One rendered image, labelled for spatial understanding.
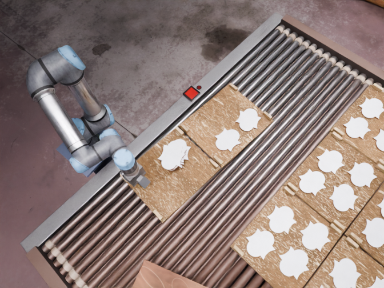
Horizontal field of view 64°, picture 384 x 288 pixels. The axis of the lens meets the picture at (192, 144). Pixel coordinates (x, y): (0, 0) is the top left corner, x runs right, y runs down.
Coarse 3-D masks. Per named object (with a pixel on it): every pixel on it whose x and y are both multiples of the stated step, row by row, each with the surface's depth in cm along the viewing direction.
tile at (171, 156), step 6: (174, 144) 161; (168, 150) 160; (174, 150) 160; (180, 150) 159; (162, 156) 159; (168, 156) 158; (174, 156) 158; (180, 156) 158; (162, 162) 157; (168, 162) 157; (174, 162) 157; (180, 162) 157; (168, 168) 156
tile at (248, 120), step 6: (240, 114) 173; (246, 114) 173; (252, 114) 173; (240, 120) 172; (246, 120) 172; (252, 120) 171; (258, 120) 171; (240, 126) 170; (246, 126) 170; (252, 126) 170
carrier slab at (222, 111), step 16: (224, 96) 180; (240, 96) 180; (208, 112) 176; (224, 112) 176; (192, 128) 172; (208, 128) 172; (224, 128) 172; (208, 144) 168; (240, 144) 167; (224, 160) 164
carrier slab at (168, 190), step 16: (160, 144) 169; (192, 144) 168; (144, 160) 166; (192, 160) 165; (208, 160) 164; (160, 176) 162; (176, 176) 161; (192, 176) 161; (208, 176) 160; (144, 192) 159; (160, 192) 158; (176, 192) 158; (192, 192) 157; (160, 208) 155; (176, 208) 154
